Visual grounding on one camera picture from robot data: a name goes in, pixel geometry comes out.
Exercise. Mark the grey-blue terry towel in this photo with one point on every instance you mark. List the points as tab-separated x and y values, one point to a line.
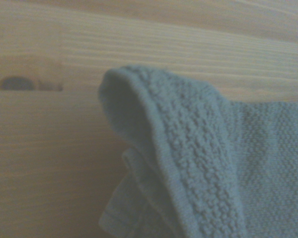
213	161

